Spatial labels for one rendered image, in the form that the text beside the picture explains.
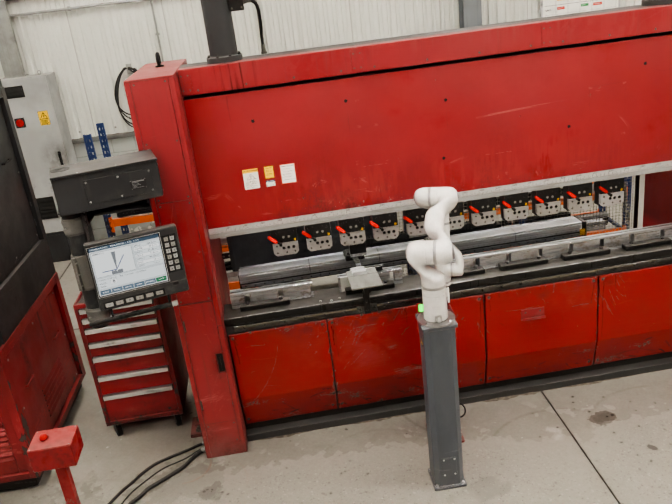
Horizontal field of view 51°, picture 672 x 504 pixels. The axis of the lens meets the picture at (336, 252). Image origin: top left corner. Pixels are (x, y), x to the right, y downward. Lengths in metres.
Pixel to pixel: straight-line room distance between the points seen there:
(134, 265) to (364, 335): 1.47
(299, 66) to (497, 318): 1.93
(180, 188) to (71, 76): 4.70
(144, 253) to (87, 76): 4.89
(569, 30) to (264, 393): 2.75
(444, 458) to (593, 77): 2.29
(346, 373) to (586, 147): 1.98
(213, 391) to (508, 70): 2.51
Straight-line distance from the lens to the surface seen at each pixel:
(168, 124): 3.72
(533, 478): 4.16
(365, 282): 4.05
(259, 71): 3.86
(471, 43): 4.03
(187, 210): 3.82
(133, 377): 4.70
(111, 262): 3.61
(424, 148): 4.07
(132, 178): 3.53
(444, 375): 3.66
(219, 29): 3.92
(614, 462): 4.32
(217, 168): 3.97
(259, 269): 4.49
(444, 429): 3.84
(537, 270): 4.41
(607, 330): 4.80
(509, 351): 4.59
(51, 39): 8.36
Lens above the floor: 2.66
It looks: 21 degrees down
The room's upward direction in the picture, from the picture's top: 7 degrees counter-clockwise
